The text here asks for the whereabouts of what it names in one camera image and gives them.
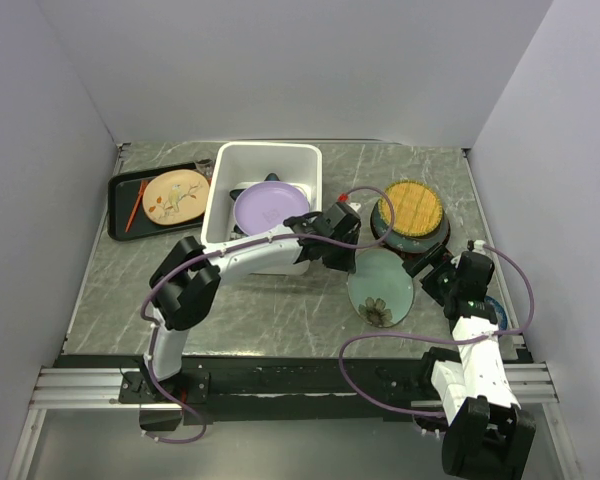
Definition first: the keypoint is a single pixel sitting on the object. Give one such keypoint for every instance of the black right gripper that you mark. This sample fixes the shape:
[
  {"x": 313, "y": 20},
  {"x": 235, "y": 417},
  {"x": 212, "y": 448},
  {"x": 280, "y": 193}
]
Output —
[{"x": 415, "y": 265}]

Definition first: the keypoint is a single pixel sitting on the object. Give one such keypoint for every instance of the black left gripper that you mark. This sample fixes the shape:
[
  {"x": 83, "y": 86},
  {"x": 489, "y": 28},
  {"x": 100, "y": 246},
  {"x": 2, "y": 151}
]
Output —
[{"x": 347, "y": 263}]

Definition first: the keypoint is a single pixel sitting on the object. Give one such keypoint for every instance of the dark blue floral plate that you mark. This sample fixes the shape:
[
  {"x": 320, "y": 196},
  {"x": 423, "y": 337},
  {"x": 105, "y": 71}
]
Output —
[{"x": 405, "y": 244}]

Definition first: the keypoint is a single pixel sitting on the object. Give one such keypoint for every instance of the round woven bamboo mat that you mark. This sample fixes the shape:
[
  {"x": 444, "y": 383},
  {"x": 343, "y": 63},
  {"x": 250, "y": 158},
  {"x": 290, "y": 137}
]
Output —
[{"x": 417, "y": 208}]

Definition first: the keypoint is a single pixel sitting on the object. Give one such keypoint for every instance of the mint green flower plate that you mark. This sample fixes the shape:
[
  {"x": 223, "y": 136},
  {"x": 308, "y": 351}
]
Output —
[{"x": 380, "y": 290}]

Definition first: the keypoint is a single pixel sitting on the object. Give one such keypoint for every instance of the lavender round plate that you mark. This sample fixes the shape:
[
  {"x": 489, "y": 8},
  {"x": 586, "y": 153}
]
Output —
[{"x": 291, "y": 202}]

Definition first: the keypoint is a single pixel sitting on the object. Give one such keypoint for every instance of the blue star-shaped dish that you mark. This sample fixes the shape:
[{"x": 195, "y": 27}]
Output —
[{"x": 272, "y": 177}]

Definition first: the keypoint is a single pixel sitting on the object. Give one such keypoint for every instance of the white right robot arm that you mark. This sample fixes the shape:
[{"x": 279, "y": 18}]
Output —
[{"x": 489, "y": 435}]

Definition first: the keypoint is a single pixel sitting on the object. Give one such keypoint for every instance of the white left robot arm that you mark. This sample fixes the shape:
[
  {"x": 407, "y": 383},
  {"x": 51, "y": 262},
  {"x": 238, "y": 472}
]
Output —
[{"x": 184, "y": 286}]

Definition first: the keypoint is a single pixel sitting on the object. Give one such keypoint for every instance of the white plastic bin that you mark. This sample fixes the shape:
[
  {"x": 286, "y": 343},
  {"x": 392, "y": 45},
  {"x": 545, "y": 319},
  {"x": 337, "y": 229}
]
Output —
[{"x": 242, "y": 164}]

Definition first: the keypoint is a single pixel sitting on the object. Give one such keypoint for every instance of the small blue patterned dish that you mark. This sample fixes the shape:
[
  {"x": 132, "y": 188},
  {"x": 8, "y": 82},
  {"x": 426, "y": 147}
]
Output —
[{"x": 501, "y": 314}]

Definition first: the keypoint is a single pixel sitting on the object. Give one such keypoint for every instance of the small clear glass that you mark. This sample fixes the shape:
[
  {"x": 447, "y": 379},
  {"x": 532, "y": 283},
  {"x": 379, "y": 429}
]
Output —
[{"x": 206, "y": 167}]

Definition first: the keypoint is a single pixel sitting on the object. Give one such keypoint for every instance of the peach bird-painted plate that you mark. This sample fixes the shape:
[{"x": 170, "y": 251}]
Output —
[{"x": 176, "y": 197}]

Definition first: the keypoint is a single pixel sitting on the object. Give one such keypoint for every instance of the orange chopsticks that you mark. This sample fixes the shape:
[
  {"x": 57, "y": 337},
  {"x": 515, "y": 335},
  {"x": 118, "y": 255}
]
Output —
[{"x": 132, "y": 215}]

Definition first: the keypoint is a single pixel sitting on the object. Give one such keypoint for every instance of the black serving tray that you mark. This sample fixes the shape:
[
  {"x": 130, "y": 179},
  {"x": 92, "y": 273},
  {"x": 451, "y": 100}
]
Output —
[{"x": 122, "y": 192}]

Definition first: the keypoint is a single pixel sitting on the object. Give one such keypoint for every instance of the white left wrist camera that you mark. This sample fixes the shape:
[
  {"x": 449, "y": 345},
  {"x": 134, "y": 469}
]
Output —
[{"x": 345, "y": 199}]

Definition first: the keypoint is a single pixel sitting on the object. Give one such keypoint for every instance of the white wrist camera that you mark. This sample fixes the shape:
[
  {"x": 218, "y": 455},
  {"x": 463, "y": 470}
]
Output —
[
  {"x": 478, "y": 246},
  {"x": 345, "y": 199}
]

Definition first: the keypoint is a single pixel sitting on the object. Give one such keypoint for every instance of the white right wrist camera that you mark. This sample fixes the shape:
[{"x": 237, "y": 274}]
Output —
[{"x": 478, "y": 246}]

